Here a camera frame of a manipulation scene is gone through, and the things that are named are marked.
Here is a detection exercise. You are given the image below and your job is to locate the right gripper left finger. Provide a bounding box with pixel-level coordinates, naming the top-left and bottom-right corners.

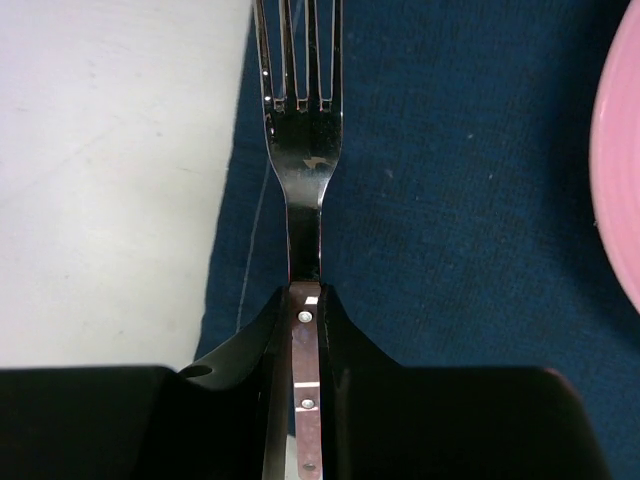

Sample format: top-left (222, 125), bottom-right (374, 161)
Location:
top-left (1, 289), bottom-right (288, 479)

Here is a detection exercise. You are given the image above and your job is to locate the pink plastic plate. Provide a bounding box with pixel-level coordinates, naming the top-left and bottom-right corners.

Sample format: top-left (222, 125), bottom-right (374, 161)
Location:
top-left (589, 1), bottom-right (639, 308)

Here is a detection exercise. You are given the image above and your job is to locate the dark blue cloth placemat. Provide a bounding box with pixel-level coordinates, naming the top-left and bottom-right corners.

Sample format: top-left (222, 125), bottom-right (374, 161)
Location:
top-left (192, 0), bottom-right (640, 480)

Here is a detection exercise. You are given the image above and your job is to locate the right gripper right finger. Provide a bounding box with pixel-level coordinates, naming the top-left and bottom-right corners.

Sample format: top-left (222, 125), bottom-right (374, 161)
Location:
top-left (319, 286), bottom-right (610, 479)

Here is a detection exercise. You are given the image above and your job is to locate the silver fork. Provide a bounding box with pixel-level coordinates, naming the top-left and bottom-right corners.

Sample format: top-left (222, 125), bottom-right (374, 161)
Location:
top-left (252, 0), bottom-right (345, 480)

